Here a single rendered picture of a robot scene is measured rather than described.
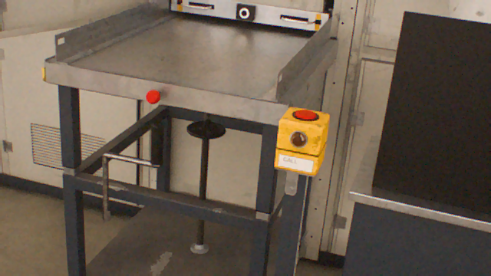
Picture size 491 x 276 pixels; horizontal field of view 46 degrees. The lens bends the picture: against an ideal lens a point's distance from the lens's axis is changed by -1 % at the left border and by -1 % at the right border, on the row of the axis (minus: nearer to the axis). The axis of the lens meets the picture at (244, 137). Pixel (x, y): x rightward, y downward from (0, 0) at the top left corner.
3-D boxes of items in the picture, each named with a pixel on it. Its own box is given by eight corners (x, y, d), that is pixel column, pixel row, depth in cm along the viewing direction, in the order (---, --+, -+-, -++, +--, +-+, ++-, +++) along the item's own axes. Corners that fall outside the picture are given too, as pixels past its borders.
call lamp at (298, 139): (305, 152, 104) (308, 135, 102) (286, 149, 104) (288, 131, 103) (307, 149, 105) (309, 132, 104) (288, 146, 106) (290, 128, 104)
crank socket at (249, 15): (252, 21, 190) (253, 6, 188) (235, 19, 191) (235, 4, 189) (255, 20, 192) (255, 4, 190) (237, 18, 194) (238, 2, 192)
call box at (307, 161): (315, 179, 106) (323, 126, 102) (273, 169, 108) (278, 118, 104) (324, 161, 113) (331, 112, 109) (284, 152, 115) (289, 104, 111)
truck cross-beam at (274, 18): (326, 32, 187) (328, 14, 184) (170, 10, 200) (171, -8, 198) (329, 29, 191) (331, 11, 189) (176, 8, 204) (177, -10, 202)
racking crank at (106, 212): (99, 221, 151) (97, 114, 140) (105, 215, 154) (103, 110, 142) (158, 236, 147) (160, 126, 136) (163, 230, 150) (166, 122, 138)
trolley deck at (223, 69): (286, 128, 130) (289, 103, 127) (45, 82, 145) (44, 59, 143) (336, 56, 190) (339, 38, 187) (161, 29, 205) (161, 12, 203)
